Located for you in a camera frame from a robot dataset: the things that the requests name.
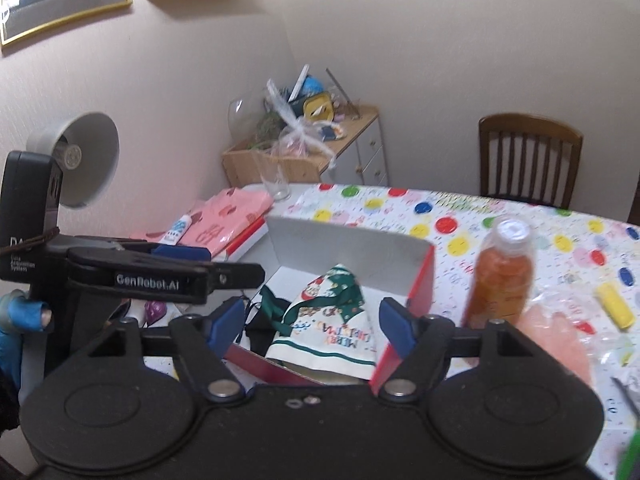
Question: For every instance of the light wooden box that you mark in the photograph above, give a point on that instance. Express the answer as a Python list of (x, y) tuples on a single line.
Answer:
[(240, 170)]

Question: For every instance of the red white cardboard piece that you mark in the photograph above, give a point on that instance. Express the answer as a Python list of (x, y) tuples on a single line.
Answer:
[(250, 240)]

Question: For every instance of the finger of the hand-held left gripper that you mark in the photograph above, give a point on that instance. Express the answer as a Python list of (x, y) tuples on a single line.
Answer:
[(180, 252), (235, 276)]

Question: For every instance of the dark wooden chair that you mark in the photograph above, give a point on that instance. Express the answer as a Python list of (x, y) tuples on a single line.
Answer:
[(530, 160)]

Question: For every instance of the clear drinking glass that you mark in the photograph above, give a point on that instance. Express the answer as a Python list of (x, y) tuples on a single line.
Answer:
[(272, 180)]

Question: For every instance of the purple small item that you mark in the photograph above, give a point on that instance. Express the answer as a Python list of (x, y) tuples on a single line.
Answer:
[(155, 311)]

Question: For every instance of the green flat piece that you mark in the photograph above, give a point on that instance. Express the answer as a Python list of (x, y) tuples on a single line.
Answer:
[(630, 455)]

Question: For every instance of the christmas printed cloth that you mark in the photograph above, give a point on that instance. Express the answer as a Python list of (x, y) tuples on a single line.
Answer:
[(320, 340)]

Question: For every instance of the white blue tube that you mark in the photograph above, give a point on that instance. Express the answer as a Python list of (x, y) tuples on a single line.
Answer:
[(176, 230)]

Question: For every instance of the pink plastic bag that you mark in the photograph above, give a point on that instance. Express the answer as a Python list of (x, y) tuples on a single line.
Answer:
[(225, 215)]

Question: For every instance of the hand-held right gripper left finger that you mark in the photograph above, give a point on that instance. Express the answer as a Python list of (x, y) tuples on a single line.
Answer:
[(227, 317)]

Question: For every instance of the orange drink bottle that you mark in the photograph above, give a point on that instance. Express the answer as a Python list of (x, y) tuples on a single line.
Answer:
[(500, 280)]

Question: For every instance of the person's left hand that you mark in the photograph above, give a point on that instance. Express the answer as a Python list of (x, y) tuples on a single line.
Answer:
[(25, 312)]

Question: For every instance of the yellow block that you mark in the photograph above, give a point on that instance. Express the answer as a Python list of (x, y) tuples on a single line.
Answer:
[(615, 305)]

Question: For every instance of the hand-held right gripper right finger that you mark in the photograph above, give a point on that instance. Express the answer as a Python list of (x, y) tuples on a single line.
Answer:
[(397, 327)]

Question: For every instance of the clear bag with pink cloth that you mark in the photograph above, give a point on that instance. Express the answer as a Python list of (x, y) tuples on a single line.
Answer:
[(555, 340)]

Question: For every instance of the yellow container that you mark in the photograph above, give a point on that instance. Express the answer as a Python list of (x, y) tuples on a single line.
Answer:
[(319, 107)]

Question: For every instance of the clear glass vase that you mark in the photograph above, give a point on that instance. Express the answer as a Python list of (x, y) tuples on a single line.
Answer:
[(240, 120)]

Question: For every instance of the tied clear plastic bag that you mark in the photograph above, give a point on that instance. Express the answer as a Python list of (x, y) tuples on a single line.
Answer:
[(295, 140)]

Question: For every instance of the wooden side cabinet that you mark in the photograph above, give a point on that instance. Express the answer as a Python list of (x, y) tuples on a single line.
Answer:
[(370, 155)]

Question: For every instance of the red cardboard box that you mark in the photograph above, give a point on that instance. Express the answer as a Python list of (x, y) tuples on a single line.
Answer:
[(320, 245)]

